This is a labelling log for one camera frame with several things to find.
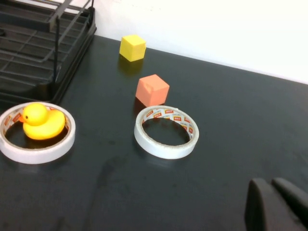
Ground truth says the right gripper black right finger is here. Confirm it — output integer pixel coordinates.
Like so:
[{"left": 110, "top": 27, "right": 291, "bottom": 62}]
[{"left": 271, "top": 177, "right": 308, "bottom": 218}]

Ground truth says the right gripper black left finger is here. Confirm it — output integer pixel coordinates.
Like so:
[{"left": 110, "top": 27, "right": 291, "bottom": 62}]
[{"left": 244, "top": 178, "right": 307, "bottom": 231}]

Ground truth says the white double-sided tape roll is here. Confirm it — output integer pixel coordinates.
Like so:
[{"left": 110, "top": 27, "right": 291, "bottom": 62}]
[
  {"left": 0, "top": 102, "right": 76, "bottom": 165},
  {"left": 134, "top": 105, "right": 200, "bottom": 160}
]

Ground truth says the orange foam cube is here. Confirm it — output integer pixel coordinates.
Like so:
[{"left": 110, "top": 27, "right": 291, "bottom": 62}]
[{"left": 135, "top": 74, "right": 170, "bottom": 108}]

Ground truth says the yellow foam cube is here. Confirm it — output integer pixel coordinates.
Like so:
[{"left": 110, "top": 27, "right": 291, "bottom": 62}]
[{"left": 119, "top": 34, "right": 147, "bottom": 63}]

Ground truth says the yellow rubber duck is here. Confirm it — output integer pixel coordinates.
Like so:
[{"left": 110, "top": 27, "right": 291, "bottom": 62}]
[{"left": 18, "top": 103, "right": 66, "bottom": 141}]

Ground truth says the black wire dish rack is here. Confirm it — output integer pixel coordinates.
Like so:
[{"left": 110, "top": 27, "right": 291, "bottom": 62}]
[{"left": 0, "top": 0, "right": 95, "bottom": 84}]

